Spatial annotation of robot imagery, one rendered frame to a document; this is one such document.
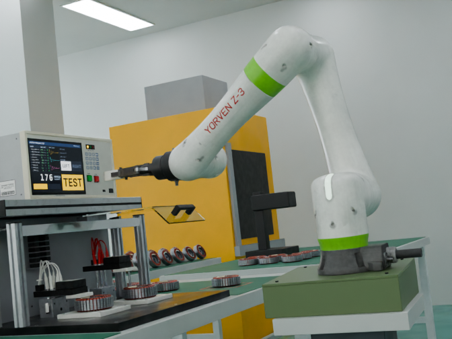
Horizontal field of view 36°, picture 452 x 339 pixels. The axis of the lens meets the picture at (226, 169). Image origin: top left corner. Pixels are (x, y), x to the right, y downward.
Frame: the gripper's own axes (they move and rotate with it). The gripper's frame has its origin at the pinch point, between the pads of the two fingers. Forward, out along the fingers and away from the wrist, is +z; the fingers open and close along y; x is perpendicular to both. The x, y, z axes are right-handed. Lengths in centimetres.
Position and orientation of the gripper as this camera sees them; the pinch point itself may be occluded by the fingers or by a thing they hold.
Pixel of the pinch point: (114, 175)
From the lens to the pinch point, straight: 228.4
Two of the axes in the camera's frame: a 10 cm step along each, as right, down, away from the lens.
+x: -1.1, -9.9, 0.8
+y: 4.4, 0.3, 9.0
